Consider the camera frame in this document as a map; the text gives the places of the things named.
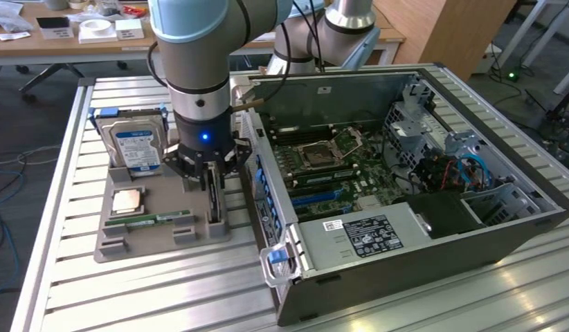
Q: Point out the white tape roll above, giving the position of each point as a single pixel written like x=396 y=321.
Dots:
x=89 y=26

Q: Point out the black case latch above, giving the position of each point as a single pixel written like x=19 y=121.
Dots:
x=261 y=133

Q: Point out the CPU socket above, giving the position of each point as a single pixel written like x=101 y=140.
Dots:
x=320 y=155

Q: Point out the black wheeled base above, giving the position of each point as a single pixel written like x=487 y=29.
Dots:
x=49 y=77

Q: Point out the flat white box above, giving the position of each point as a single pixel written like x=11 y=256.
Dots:
x=98 y=38

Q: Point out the grey cup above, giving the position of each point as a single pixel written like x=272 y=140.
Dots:
x=55 y=4

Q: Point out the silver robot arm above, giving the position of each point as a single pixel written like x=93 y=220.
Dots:
x=197 y=52

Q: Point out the wooden cabinet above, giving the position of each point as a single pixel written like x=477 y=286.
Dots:
x=451 y=34

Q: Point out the grey parts rack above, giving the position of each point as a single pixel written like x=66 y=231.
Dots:
x=174 y=207

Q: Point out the green RAM stick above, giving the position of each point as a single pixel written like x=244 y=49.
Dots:
x=146 y=218
x=328 y=177

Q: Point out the white table frame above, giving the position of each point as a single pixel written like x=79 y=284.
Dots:
x=567 y=81

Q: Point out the green motherboard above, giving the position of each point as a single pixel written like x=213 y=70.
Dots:
x=372 y=176

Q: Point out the crumpled clear plastic bag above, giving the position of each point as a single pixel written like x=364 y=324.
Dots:
x=7 y=17

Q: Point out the black equipment stand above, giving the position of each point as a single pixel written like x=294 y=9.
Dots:
x=562 y=117

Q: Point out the black box with green light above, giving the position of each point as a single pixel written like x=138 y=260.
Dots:
x=512 y=75

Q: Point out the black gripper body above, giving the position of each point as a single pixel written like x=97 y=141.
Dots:
x=204 y=138

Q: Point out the red package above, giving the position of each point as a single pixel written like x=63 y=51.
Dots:
x=134 y=12

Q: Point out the hard disk with blue carrier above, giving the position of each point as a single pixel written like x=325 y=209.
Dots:
x=133 y=145

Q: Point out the dark grey pouch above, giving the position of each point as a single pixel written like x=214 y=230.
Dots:
x=110 y=8

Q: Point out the silver chipset heatsink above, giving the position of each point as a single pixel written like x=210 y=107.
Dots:
x=371 y=203

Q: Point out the light wooden desk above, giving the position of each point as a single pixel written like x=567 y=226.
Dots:
x=35 y=48
x=261 y=46

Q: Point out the white card with red print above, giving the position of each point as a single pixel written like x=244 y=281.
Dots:
x=13 y=36

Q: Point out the perforated metal drive cage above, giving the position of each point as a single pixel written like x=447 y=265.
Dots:
x=405 y=138

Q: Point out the socket cover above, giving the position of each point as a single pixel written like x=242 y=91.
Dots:
x=348 y=141

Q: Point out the blue expansion slot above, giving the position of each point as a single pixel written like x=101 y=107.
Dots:
x=314 y=198

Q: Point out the black plastic shroud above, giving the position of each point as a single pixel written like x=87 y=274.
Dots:
x=441 y=214

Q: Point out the grey power supply unit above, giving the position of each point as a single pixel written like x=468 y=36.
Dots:
x=321 y=249

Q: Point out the blue case latch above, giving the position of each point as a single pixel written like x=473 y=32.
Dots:
x=276 y=257

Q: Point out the white cube box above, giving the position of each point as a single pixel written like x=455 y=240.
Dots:
x=127 y=27

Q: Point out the silver disk bay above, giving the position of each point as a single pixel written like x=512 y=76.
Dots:
x=511 y=200

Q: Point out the white switch box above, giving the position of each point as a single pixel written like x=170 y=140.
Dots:
x=492 y=62

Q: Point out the CPU chip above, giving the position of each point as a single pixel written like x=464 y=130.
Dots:
x=126 y=200

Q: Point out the open grey PC case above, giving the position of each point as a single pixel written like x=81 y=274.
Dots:
x=405 y=294

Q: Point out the Nvidia graphics card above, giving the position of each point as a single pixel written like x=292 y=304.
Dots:
x=214 y=204

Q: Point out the white box with black top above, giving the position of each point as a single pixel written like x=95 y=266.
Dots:
x=55 y=32

